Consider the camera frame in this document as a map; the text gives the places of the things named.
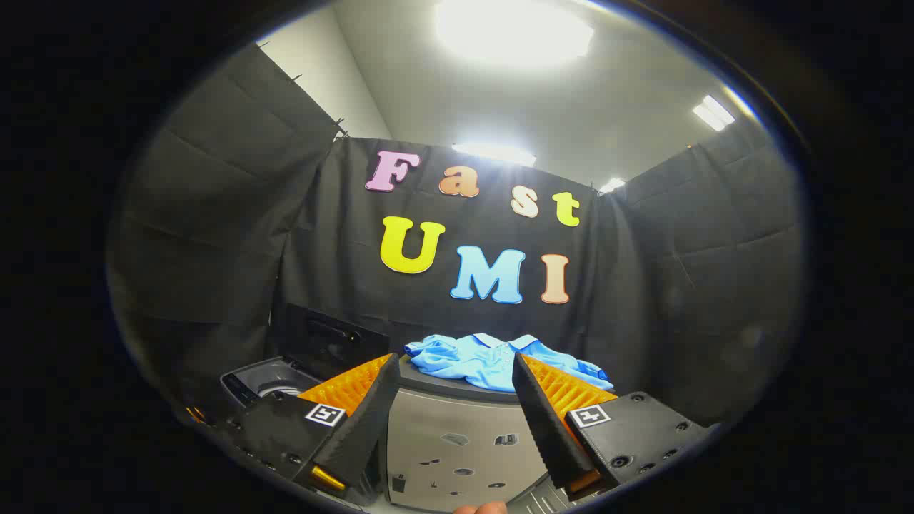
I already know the light blue polo shirt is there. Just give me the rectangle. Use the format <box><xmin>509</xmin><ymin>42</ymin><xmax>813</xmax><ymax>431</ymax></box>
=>
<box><xmin>404</xmin><ymin>333</ymin><xmax>613</xmax><ymax>393</ymax></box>

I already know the large ceiling light panel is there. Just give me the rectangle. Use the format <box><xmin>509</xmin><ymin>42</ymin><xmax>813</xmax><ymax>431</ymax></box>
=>
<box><xmin>434</xmin><ymin>0</ymin><xmax>595</xmax><ymax>69</ymax></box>

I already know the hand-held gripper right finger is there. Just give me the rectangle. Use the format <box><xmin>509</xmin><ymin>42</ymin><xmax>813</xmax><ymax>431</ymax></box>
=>
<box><xmin>511</xmin><ymin>351</ymin><xmax>715</xmax><ymax>500</ymax></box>

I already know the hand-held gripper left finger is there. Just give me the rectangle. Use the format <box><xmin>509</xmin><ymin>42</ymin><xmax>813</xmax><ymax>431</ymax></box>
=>
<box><xmin>214</xmin><ymin>352</ymin><xmax>402</xmax><ymax>500</ymax></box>

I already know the black backdrop cloth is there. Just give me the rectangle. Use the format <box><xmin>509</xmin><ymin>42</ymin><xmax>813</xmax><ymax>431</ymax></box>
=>
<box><xmin>107</xmin><ymin>43</ymin><xmax>808</xmax><ymax>429</ymax></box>

